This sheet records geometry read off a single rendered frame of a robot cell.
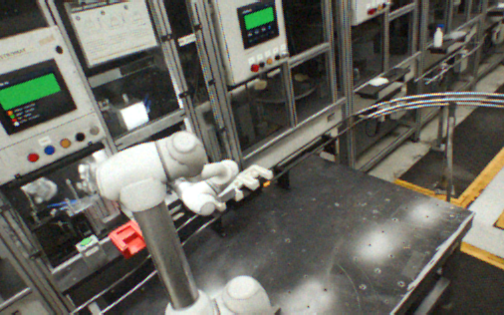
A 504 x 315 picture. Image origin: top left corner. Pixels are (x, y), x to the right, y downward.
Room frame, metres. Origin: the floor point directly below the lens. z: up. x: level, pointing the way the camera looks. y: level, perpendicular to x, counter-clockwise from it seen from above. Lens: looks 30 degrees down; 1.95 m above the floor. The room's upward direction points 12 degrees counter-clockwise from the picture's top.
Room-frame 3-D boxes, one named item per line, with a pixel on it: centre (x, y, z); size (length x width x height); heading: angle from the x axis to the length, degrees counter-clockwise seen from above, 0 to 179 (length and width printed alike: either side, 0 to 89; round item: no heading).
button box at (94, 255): (1.19, 0.75, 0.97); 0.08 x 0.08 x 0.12; 35
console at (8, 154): (1.38, 0.82, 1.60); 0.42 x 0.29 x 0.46; 125
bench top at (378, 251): (1.24, -0.08, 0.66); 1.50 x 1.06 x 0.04; 125
